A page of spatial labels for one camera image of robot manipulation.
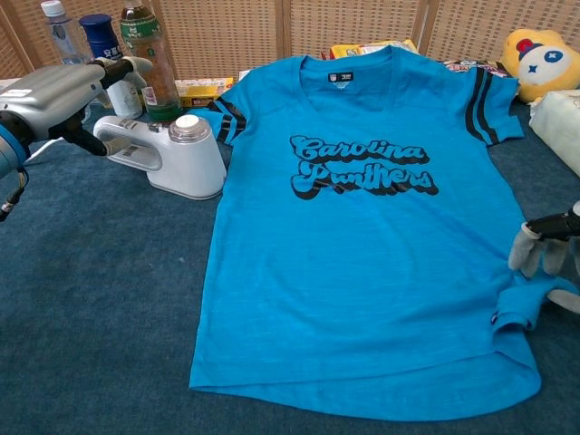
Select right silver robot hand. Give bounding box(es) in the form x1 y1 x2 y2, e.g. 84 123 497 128
507 198 580 316

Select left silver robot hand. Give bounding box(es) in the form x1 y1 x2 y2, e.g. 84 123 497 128
0 55 155 158

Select white handheld garment steamer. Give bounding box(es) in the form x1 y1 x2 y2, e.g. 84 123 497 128
92 112 227 201

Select blue Carolina Panthers t-shirt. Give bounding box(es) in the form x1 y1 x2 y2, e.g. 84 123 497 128
188 44 580 422

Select clear water bottle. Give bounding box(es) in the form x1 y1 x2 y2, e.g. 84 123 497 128
40 0 92 67

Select white bottle blue cap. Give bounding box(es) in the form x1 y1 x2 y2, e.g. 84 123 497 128
79 13 144 120

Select green label tea bottle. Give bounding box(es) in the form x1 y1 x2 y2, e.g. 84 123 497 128
120 0 182 122

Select long white tissue pack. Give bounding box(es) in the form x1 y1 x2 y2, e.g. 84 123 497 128
527 89 580 178

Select yellow snack box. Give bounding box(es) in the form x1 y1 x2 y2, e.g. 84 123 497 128
174 76 235 109

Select yellow plush toy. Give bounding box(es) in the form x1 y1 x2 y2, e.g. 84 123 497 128
498 28 580 105

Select wicker folding screen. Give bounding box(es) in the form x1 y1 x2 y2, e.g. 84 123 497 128
0 0 580 82

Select dark snack packet pink print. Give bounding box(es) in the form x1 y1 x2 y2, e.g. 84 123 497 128
441 58 511 78

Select dark teal table cloth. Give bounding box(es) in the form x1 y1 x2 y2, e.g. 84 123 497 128
0 97 580 435

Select yellow snack bag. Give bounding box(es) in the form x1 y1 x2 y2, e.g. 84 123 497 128
329 38 419 60

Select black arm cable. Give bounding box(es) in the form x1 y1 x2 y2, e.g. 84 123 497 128
0 165 29 223

